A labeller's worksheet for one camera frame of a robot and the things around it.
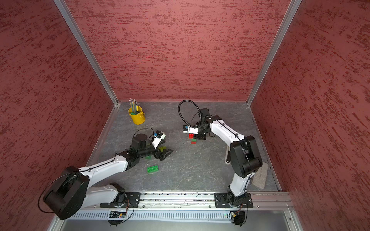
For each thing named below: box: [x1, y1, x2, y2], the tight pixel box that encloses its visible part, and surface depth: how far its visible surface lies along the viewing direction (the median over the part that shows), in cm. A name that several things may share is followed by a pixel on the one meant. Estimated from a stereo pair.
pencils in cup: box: [129, 97, 138, 116], surface depth 102 cm
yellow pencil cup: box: [128, 105, 146, 126], surface depth 103 cm
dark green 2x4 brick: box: [146, 164, 159, 174], surface depth 85 cm
